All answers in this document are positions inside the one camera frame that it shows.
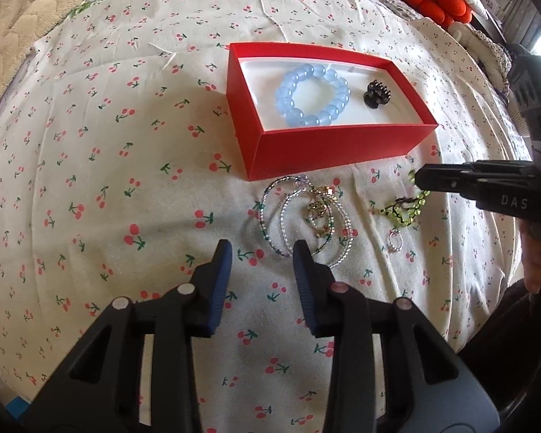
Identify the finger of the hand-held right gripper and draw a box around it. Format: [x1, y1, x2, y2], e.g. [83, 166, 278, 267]
[413, 160, 540, 194]

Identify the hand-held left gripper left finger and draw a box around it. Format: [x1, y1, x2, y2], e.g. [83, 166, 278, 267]
[22, 239, 233, 433]

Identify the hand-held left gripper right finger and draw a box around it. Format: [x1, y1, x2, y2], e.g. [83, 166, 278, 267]
[293, 239, 499, 433]

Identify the red cardboard box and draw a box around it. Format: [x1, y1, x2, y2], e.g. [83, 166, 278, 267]
[226, 42, 440, 182]

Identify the person's right hand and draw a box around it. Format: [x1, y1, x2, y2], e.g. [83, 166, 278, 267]
[520, 228, 541, 294]

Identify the white fluffy cloth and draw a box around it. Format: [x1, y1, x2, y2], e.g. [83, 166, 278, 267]
[448, 22, 512, 88]

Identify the black hair claw clip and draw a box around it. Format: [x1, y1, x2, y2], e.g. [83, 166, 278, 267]
[362, 81, 392, 109]

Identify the cherry print bed sheet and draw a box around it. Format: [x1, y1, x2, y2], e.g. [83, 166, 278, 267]
[0, 0, 538, 433]

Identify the dark cloth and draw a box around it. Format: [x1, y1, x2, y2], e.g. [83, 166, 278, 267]
[457, 277, 541, 420]

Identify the beige quilted blanket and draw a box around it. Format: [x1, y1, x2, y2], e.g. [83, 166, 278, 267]
[0, 0, 101, 120]

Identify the gold charm bracelet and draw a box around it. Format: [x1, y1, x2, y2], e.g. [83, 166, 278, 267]
[304, 184, 340, 238]

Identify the clear and green bead bracelet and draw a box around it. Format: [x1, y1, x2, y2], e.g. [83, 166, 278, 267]
[259, 175, 317, 256]

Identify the light blue bead bracelet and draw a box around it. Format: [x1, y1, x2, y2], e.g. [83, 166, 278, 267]
[275, 64, 353, 128]

